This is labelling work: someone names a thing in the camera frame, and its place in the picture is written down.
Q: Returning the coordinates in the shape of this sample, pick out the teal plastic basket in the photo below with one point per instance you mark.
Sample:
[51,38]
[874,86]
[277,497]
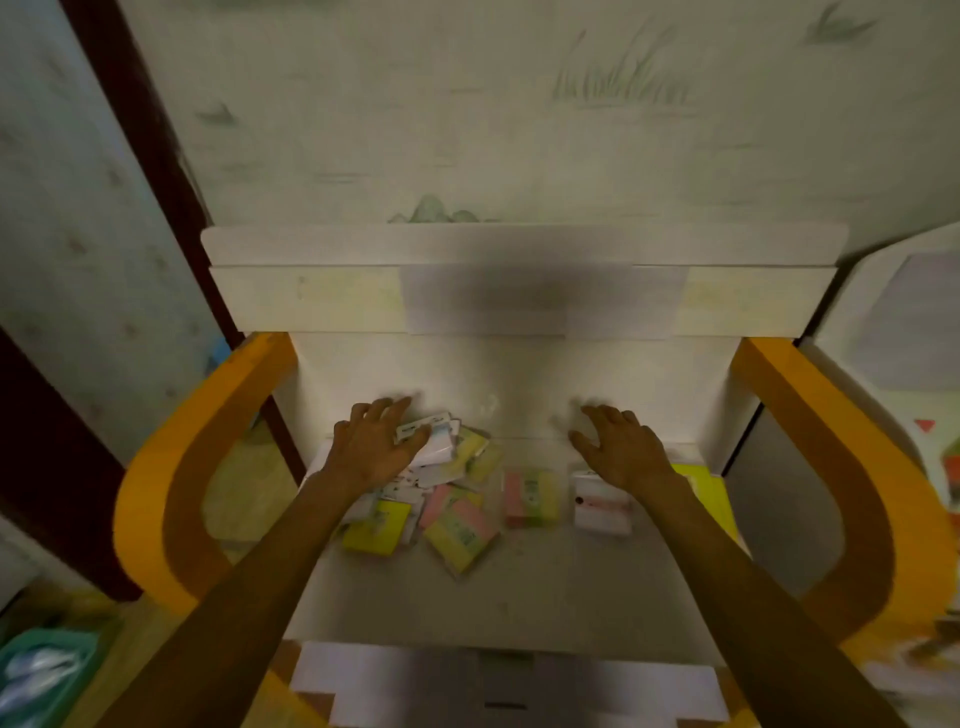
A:
[45,675]

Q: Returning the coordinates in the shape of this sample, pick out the person's right hand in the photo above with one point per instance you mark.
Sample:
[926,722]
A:
[624,454]

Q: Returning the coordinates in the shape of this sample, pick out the orange desk side panel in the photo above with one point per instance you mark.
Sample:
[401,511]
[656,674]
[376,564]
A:
[862,480]
[161,487]

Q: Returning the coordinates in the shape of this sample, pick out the white desk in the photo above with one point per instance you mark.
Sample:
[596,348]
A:
[517,382]

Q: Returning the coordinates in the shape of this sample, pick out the yellow paper sheet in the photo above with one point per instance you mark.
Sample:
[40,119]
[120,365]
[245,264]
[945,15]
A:
[709,499]

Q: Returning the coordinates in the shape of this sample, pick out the white desk drawer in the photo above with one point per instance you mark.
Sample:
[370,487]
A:
[420,682]

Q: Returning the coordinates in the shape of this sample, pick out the person's left thumb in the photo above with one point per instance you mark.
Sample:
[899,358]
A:
[415,446]

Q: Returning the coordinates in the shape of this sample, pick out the person's left forearm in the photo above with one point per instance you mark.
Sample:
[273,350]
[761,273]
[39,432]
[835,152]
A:
[247,600]

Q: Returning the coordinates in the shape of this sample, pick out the pink and yellow pad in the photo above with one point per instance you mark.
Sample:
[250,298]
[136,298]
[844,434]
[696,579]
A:
[531,496]

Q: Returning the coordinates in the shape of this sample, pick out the pile of pastel packets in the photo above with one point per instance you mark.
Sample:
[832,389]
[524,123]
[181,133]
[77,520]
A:
[459,529]

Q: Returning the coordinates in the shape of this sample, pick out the person's left hand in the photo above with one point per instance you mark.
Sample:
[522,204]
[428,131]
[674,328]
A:
[366,450]

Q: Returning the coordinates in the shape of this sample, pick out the dark brown door frame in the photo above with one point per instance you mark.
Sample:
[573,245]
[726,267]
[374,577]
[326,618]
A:
[142,127]

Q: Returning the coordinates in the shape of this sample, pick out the person's right thumb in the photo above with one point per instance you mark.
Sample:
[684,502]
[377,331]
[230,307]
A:
[582,445]

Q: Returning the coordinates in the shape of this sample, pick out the white desk shelf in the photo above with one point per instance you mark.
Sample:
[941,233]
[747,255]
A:
[517,296]

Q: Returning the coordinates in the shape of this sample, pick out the white card pack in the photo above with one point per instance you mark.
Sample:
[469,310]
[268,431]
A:
[602,511]

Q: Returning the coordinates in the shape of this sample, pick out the person's right forearm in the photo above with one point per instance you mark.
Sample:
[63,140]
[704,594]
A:
[750,600]

